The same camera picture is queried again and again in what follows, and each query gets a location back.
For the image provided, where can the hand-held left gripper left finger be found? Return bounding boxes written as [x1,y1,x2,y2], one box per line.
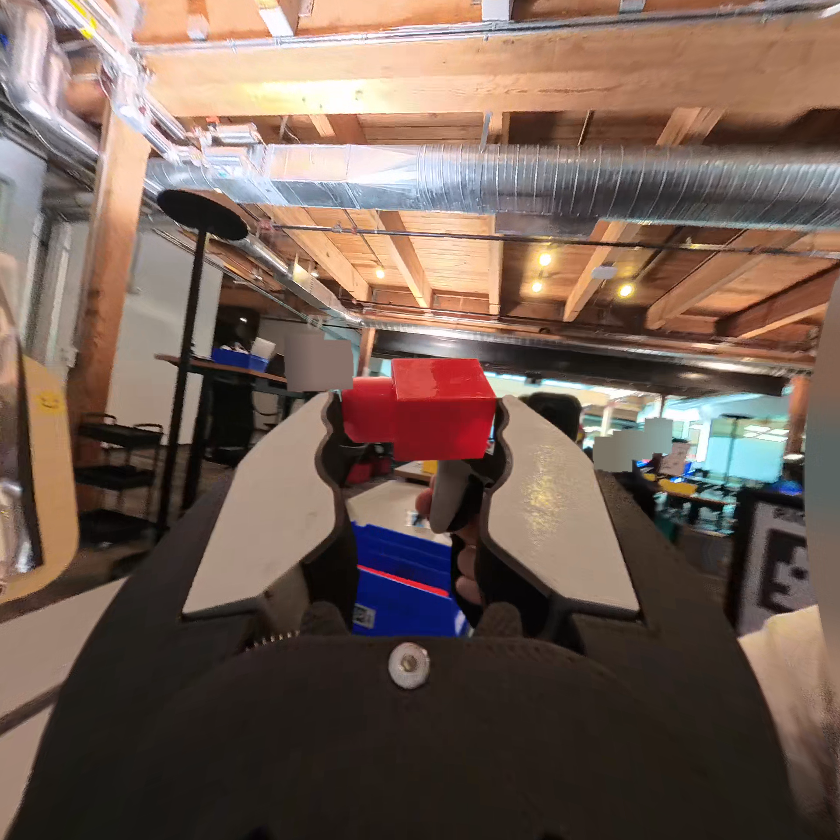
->
[182,390,358,634]

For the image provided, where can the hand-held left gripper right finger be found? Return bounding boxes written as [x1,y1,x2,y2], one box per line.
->
[478,394,643,627]

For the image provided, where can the red plastic block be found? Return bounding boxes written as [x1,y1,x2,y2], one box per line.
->
[341,357,497,462]

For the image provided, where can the blue plastic bin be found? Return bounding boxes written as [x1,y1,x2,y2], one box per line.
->
[351,520,471,637]

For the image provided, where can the person's right hand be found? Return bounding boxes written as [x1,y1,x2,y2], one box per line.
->
[415,489,484,608]

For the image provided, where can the wooden side table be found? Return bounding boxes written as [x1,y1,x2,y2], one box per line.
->
[155,353,290,526]

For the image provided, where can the black shelf cart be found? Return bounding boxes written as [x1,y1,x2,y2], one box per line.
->
[73,412,165,547]

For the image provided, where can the small blue storage bin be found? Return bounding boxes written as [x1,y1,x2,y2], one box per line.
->
[211,346,270,372]

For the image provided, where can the black printed tag board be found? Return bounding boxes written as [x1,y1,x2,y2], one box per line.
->
[727,486,816,637]

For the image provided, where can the black floor lamp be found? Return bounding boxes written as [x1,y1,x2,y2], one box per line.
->
[156,189,250,542]

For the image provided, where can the person's white shirt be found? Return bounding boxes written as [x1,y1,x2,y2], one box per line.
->
[736,602,840,840]

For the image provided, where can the beige rounded frame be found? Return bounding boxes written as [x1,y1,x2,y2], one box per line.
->
[0,262,81,606]

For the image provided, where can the silver ventilation duct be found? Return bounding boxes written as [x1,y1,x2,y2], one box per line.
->
[143,141,840,232]

